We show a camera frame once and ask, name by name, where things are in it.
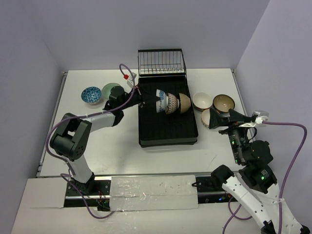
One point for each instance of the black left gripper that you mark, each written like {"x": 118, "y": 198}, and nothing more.
{"x": 139, "y": 96}

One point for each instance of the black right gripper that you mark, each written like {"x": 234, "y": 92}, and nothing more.
{"x": 216, "y": 119}

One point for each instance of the blue and white floral bowl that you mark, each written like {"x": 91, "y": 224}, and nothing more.
{"x": 162, "y": 103}

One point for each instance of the red lattice patterned bowl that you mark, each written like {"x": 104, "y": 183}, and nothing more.
{"x": 172, "y": 103}

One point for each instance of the black bowl tan outside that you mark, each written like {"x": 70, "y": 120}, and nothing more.
{"x": 185, "y": 103}

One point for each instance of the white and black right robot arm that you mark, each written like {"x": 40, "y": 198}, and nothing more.
{"x": 259, "y": 193}

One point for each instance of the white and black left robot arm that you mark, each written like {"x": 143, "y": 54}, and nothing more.
{"x": 71, "y": 135}

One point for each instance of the white bowl patterned rim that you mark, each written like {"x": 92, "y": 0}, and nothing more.
{"x": 205, "y": 118}

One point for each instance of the brown bowl cream inside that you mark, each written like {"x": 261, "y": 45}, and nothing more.
{"x": 223, "y": 103}

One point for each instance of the white bowl brown outside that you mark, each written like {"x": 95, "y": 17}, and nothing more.
{"x": 202, "y": 101}

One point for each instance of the pale green bowl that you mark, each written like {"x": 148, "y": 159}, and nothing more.
{"x": 106, "y": 90}

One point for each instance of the dark blue patterned bowl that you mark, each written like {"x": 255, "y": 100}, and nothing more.
{"x": 91, "y": 95}

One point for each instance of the silver taped cover plate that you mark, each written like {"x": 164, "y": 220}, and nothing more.
{"x": 149, "y": 193}

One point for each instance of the black wire plate rack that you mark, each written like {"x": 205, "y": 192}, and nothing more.
{"x": 161, "y": 62}

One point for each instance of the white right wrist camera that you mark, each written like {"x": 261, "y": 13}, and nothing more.
{"x": 260, "y": 117}

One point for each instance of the black aluminium mounting rail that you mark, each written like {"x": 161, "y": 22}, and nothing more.
{"x": 101, "y": 194}

